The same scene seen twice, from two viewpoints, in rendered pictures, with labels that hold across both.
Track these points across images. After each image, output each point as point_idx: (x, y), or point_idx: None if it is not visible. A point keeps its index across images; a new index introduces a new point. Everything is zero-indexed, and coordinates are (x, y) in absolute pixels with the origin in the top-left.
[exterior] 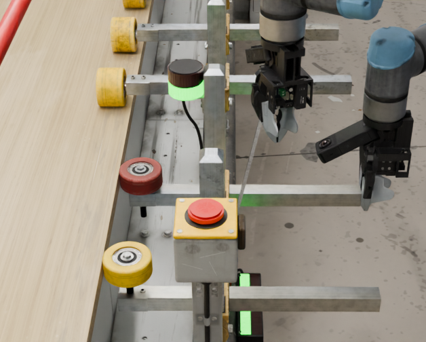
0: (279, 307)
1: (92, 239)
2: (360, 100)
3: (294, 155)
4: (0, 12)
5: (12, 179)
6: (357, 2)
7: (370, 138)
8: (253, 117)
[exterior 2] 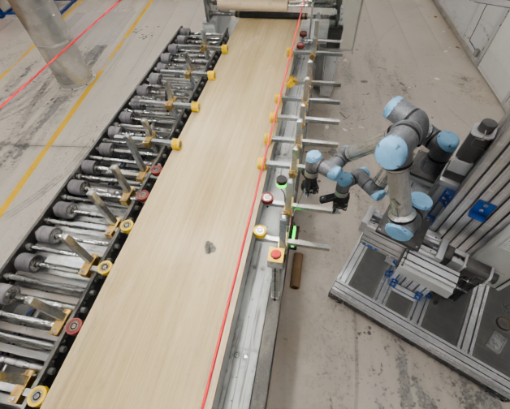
0: (300, 246)
1: (251, 221)
2: (353, 131)
3: (326, 152)
4: (230, 120)
5: (231, 195)
6: (332, 178)
7: (335, 200)
8: (314, 135)
